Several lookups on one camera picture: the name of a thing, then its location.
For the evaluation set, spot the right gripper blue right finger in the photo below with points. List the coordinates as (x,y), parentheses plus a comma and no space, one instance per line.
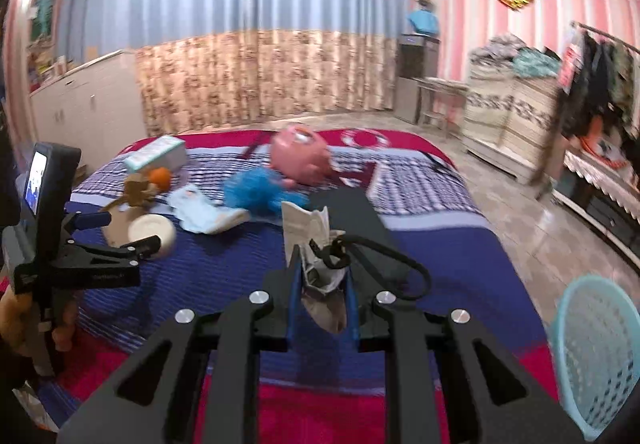
(352,308)

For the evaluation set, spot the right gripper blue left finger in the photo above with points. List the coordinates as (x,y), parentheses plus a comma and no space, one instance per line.
(294,285)

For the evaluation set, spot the white paper trash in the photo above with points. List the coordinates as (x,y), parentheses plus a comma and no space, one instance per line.
(309,232)

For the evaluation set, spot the blue plastic bag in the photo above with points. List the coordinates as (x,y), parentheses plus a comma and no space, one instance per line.
(261,192)

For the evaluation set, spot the white round cup lid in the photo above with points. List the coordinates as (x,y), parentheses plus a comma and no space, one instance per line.
(154,225)

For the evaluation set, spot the person's left hand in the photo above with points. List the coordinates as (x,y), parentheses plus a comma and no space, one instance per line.
(16,319)

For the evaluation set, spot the striped blue red bed blanket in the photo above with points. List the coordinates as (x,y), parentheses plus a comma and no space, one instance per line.
(412,327)

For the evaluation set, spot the brown cardboard piece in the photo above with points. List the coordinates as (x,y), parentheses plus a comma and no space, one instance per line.
(135,200)

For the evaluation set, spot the white crumpled wrapper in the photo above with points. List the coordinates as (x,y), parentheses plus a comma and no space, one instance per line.
(198,215)

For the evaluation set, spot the pink round plush toy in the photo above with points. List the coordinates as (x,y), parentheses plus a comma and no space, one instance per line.
(300,155)

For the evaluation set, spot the orange fruit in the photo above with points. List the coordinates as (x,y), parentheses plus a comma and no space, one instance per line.
(161,178)

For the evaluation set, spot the white side cabinet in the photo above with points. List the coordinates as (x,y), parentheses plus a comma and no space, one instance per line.
(96,107)

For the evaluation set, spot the white green tissue box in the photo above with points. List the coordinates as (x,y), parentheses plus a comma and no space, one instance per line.
(164,152)

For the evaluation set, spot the small metal stool table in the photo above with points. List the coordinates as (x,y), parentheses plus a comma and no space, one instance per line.
(439,98)

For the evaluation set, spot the light blue laundry basket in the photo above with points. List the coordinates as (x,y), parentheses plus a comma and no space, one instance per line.
(595,346)

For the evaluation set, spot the grey water dispenser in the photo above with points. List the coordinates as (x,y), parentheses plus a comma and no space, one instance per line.
(417,58)

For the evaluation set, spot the patterned cloth covered cabinet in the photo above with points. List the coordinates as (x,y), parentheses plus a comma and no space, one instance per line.
(510,121)

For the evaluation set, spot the blue and floral curtain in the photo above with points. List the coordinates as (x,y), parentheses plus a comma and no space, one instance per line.
(207,63)

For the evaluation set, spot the blue covered water bottle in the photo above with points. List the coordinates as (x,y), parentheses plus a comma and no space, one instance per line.
(423,19)

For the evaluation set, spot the low tv cabinet lace cover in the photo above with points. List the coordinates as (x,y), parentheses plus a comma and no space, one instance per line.
(602,198)

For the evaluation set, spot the pile of folded clothes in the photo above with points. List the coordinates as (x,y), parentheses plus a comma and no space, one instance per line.
(507,52)

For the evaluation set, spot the clothes rack with dark garments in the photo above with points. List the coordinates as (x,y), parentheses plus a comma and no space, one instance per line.
(598,102)

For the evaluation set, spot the green wall poster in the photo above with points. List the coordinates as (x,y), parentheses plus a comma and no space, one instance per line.
(41,20)

